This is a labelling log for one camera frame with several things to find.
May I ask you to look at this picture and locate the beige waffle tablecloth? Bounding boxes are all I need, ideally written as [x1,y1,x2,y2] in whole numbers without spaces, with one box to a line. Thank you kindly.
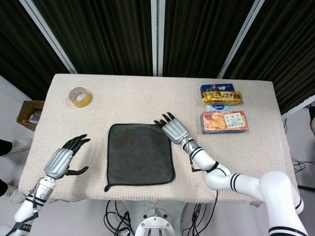
[18,73,297,205]

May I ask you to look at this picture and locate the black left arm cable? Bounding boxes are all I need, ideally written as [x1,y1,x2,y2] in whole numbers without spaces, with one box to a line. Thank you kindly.
[26,181,39,221]

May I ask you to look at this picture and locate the black trouser leg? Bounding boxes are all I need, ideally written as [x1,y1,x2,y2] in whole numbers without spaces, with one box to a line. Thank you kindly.
[0,139,12,157]
[0,176,8,197]

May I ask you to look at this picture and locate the dark blue snack packet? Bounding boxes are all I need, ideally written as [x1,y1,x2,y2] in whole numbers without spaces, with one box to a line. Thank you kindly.
[200,84,234,95]

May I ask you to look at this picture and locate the white aluminium frame post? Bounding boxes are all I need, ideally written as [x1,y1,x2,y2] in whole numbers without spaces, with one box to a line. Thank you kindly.
[19,0,78,74]
[216,0,266,79]
[150,0,165,76]

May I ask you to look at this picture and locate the green cloth black trim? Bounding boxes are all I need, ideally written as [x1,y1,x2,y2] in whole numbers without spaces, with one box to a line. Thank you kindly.
[104,123,176,193]

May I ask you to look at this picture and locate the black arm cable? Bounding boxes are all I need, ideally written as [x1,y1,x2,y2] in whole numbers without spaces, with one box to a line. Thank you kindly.
[186,138,220,209]
[26,181,39,221]

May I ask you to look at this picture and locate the white sneaker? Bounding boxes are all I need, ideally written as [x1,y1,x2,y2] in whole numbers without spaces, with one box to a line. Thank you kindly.
[11,138,33,152]
[3,185,25,204]

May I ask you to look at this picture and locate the black curtain panel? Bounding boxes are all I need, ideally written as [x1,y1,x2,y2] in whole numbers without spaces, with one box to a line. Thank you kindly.
[34,0,155,76]
[0,0,72,93]
[223,0,315,114]
[162,0,254,78]

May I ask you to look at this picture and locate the yellow packing tape roll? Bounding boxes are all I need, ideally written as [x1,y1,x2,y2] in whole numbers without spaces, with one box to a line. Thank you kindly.
[68,87,93,109]

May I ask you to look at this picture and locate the black floor cable bundle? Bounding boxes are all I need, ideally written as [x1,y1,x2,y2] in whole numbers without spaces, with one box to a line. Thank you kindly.
[105,200,135,236]
[182,203,217,236]
[291,157,315,173]

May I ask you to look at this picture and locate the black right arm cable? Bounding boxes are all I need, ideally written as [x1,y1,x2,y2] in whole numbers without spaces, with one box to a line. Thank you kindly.
[186,138,220,209]

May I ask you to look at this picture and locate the orange snack box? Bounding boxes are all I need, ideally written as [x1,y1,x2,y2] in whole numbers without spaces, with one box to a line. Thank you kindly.
[201,111,249,135]

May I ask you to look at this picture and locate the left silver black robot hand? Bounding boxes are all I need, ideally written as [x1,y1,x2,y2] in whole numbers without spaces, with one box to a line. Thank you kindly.
[43,134,91,179]

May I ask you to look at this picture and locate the gold snack packet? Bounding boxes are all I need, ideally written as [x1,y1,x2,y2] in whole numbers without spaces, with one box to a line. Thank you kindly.
[201,90,244,106]

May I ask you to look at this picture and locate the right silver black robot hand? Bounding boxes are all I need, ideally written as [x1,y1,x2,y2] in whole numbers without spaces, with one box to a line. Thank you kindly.
[154,112,190,145]

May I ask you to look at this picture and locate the white aluminium frame bar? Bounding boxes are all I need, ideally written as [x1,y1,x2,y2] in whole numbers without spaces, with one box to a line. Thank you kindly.
[282,97,315,116]

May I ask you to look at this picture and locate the grey robot base column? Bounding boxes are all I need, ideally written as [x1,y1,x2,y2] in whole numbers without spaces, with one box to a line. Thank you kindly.
[123,200,185,236]

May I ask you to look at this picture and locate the light blue tissue packet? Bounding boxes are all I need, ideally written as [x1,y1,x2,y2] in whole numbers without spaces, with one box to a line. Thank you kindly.
[204,103,233,114]

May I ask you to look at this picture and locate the brown cardboard box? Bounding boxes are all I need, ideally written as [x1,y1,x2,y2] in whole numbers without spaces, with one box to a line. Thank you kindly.
[16,100,45,131]

